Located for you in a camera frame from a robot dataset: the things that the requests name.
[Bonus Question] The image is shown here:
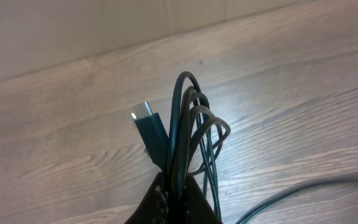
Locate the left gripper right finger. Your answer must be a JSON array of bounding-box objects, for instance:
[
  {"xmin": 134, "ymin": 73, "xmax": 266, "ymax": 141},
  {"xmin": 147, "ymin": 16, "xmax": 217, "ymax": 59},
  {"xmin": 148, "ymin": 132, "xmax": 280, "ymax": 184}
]
[{"xmin": 184, "ymin": 176, "xmax": 222, "ymax": 224}]

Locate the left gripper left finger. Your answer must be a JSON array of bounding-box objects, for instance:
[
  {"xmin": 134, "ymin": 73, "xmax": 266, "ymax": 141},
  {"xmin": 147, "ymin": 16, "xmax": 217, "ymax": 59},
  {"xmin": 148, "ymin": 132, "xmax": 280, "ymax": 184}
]
[{"xmin": 125, "ymin": 172, "xmax": 168, "ymax": 224}]

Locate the black usb cable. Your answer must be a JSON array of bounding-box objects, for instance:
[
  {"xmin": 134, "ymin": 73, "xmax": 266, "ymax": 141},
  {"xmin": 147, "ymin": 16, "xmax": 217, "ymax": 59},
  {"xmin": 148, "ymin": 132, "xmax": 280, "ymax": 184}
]
[
  {"xmin": 234, "ymin": 175, "xmax": 358, "ymax": 224},
  {"xmin": 131, "ymin": 71, "xmax": 231, "ymax": 222}
]

